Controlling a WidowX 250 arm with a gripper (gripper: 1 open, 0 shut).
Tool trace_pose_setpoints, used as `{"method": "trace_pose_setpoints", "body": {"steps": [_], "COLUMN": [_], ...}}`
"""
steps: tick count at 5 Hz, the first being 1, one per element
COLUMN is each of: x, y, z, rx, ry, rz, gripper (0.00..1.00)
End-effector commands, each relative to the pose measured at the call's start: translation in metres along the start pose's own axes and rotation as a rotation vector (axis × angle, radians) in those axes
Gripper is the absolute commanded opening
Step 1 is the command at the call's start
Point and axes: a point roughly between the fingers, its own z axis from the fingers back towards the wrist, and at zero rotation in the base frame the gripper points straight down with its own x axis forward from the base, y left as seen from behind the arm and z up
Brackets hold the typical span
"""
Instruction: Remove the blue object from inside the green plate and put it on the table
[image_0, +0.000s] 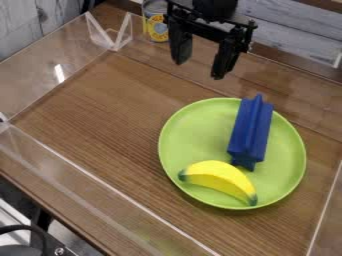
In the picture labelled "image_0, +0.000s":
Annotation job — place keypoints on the clear acrylic front wall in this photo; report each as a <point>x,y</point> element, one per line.
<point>109,219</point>

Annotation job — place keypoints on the clear acrylic corner bracket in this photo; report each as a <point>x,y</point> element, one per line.
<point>108,38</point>

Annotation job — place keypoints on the black metal table leg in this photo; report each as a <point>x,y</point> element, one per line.
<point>41,219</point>

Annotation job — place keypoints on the green plate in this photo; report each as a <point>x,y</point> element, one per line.
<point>195,135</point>

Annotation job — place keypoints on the yellow labelled tin can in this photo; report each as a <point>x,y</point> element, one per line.
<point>153,26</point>

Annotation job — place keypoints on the yellow toy banana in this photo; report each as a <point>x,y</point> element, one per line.
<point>221,177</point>

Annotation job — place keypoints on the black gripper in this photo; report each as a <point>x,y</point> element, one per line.
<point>208,12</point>

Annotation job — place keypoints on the blue cross-shaped block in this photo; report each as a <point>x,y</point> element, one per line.
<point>248,138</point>

